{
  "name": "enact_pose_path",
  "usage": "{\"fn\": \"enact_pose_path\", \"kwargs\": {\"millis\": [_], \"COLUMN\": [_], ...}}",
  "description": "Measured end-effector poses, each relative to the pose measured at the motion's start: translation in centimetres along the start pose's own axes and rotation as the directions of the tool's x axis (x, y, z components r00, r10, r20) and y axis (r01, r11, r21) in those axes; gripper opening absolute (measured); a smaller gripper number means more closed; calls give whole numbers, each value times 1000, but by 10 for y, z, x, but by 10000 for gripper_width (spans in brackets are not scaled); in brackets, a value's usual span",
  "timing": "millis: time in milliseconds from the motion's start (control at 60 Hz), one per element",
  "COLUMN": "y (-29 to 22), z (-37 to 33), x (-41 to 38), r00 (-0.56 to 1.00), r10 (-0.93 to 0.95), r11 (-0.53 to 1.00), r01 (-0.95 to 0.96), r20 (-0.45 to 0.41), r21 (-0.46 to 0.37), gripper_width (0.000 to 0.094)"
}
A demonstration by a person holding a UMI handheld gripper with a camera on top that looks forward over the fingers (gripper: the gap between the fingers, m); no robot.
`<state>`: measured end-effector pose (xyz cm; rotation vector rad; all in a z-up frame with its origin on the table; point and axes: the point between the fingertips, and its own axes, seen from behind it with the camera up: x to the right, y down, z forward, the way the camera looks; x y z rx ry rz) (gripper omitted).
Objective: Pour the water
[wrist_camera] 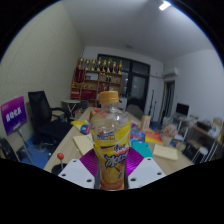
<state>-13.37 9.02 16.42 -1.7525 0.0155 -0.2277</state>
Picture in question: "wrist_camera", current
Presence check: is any black mug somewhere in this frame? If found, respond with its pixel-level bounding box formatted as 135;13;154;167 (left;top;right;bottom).
50;163;68;176

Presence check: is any red-tipped stick in mug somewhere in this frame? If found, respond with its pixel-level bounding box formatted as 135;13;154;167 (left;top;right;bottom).
56;152;65;169

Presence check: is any pale yellow notepad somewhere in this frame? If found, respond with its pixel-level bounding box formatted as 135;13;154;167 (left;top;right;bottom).
72;133;95;156

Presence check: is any pale yellow envelope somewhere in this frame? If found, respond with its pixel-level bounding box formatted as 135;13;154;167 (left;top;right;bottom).
152;143;180;162

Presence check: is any wooden shelf unit with trophies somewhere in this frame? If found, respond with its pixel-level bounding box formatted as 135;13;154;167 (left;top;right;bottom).
69;57;124;108

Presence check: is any brown standing card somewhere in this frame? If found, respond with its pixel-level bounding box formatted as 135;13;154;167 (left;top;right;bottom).
139;115;152;132

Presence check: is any black office chair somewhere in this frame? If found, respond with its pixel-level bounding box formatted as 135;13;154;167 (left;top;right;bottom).
27;90;74;144

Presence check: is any small white round table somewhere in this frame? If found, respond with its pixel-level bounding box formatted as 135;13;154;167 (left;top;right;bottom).
61;98;83;116

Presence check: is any orange book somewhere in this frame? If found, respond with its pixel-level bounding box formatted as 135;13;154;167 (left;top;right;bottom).
143;130;164;145

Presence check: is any black tripod stand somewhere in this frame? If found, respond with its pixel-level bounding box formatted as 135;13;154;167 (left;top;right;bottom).
148;89;155;116
152;100;158;118

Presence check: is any paper cup with pink top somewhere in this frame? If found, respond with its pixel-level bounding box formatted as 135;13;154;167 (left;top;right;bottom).
162;123;178;147

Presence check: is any blue patterned book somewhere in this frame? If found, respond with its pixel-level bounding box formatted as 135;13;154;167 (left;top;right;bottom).
79;123;92;135

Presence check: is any purple sign board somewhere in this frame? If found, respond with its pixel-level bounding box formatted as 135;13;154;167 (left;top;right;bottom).
0;95;34;164

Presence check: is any long wooden side desk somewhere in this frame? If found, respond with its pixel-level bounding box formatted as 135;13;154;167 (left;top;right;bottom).
173;113;224;161

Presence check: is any black framed glass door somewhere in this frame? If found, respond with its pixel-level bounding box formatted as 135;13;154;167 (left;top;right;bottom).
96;53;164;114

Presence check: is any yellow book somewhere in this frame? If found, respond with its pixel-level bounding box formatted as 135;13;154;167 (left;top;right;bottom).
70;119;90;131

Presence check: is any teal notebook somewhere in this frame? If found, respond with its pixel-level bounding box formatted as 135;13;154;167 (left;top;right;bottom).
130;141;154;159

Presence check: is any blue printed book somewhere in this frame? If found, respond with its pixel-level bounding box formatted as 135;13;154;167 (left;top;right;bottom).
129;128;146;144

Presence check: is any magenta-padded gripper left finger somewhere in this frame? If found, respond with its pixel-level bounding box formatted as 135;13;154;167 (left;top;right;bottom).
57;148;101;190

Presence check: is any white wall air conditioner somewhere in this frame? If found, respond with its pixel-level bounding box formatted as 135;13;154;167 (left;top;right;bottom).
163;67;179;81

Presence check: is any orange drink bottle yellow label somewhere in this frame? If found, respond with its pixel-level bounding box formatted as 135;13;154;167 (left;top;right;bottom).
89;90;132;191

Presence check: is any black computer monitor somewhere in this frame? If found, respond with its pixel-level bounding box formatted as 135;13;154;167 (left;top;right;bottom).
175;102;190;117

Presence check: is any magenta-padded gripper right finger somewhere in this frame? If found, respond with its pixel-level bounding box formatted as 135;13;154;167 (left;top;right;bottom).
124;146;167;190

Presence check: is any white round stool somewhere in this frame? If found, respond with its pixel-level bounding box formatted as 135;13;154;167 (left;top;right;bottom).
193;145;209;164

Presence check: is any black bag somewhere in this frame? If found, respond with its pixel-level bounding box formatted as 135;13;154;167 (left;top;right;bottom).
0;137;19;163

